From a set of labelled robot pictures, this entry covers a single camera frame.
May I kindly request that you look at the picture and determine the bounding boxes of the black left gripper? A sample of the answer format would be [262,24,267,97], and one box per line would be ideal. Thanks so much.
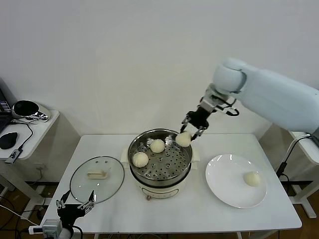
[55,189,97,225]

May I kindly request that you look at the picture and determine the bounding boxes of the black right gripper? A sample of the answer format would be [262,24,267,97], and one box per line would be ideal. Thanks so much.
[179,107,213,143]

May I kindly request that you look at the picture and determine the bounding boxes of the white steamed baozi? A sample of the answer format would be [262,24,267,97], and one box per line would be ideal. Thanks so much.
[132,152,150,168]
[149,139,165,153]
[175,131,192,148]
[243,171,262,187]

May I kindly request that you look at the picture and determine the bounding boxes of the round glass pot lid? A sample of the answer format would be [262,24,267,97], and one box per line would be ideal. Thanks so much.
[69,156,125,205]

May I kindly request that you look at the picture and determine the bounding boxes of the stainless steel steamer basket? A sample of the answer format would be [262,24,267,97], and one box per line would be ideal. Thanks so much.
[120,128,201,186]

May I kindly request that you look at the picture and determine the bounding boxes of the large white round plate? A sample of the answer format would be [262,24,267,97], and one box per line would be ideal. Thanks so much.
[205,154,268,209]

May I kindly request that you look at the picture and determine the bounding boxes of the cream electric cooking pot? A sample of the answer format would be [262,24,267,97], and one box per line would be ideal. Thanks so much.
[123,163,198,201]

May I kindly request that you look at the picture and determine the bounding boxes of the grey usb hub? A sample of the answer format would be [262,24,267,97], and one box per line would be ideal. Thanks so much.
[5,148,22,164]

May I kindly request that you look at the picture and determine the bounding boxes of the white side table beige panel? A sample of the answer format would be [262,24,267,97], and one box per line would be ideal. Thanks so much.
[0,110,82,207]

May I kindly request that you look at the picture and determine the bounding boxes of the black computer mouse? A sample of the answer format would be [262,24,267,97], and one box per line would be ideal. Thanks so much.
[0,132,19,150]

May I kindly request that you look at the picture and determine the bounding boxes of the shiny chrome domed device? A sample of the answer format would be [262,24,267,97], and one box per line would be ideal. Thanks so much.
[11,100,52,120]

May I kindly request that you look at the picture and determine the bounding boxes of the open black laptop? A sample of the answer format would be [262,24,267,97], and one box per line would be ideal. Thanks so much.
[0,79,13,134]
[311,126,319,146]

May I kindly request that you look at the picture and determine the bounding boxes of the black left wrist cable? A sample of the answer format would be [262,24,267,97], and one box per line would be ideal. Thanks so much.
[71,225,84,237]

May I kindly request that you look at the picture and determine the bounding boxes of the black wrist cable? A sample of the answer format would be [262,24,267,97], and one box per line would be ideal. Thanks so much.
[71,225,84,237]
[218,98,240,117]

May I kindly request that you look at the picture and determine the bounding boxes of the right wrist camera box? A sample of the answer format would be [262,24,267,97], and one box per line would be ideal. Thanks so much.
[200,96,219,112]

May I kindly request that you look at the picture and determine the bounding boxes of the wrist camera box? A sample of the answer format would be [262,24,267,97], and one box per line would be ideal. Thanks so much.
[28,219,63,236]
[200,96,219,112]

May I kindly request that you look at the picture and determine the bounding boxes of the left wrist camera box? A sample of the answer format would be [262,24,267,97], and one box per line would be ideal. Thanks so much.
[28,219,63,236]

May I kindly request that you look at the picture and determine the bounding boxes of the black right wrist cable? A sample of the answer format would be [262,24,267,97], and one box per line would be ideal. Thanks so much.
[218,98,240,117]

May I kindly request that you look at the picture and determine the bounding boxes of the white floor cable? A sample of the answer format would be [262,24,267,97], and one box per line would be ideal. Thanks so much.
[0,204,32,225]

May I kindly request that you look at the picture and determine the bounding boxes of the black hub cable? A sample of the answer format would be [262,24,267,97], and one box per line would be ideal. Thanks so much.
[9,119,34,151]

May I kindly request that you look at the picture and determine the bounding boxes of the black power adapter cable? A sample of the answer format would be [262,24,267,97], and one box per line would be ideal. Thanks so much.
[275,161,290,197]

